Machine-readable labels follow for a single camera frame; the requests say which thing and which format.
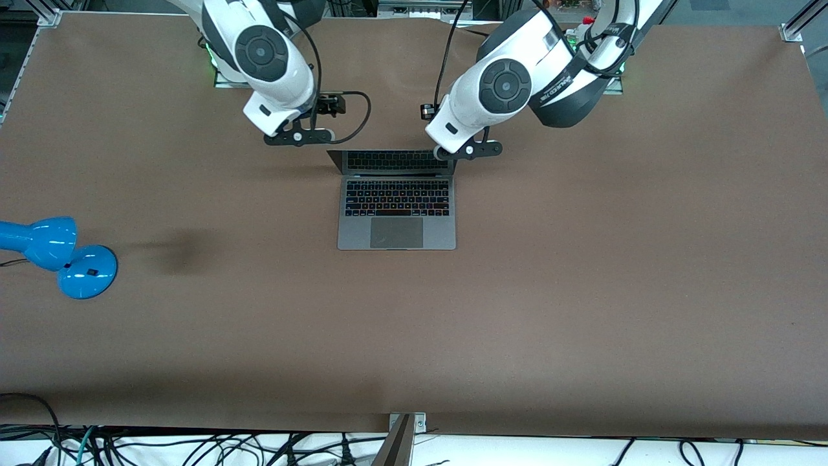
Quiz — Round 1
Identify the grey laptop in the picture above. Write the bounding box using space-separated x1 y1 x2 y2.
327 150 459 251

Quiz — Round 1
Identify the grey background device box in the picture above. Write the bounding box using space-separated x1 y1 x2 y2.
377 0 474 21

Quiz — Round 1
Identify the blue desk lamp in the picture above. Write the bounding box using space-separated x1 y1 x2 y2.
0 217 118 300

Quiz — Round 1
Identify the grey metal beam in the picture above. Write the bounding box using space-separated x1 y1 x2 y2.
370 414 416 466

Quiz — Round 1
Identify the aluminium side rail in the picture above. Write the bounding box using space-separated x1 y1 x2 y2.
0 26 42 124

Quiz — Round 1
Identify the small metal bracket plate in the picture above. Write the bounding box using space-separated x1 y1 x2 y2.
389 412 428 434

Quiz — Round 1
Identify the black looped floor cable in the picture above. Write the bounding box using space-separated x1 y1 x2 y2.
0 392 63 466

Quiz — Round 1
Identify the teal floor cable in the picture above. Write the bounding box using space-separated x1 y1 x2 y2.
76 425 98 466

